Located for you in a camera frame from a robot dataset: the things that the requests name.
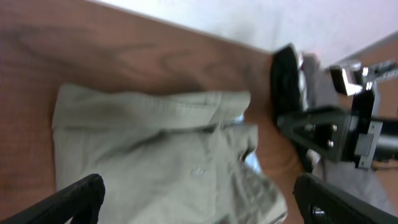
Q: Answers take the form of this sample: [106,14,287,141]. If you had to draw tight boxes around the khaki shorts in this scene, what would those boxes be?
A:
[52,84,288,224]

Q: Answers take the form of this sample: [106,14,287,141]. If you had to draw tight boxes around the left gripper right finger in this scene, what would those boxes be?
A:
[294,173,397,224]

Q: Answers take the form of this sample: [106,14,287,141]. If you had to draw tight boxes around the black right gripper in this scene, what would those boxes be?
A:
[279,60,397,170]

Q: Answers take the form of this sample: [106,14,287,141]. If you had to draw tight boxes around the black garment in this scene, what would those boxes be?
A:
[270,44,303,133]

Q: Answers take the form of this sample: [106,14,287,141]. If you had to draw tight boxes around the grey garment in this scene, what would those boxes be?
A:
[299,54,397,215]

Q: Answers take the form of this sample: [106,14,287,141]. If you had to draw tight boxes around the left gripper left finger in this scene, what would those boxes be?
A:
[1,174,105,224]

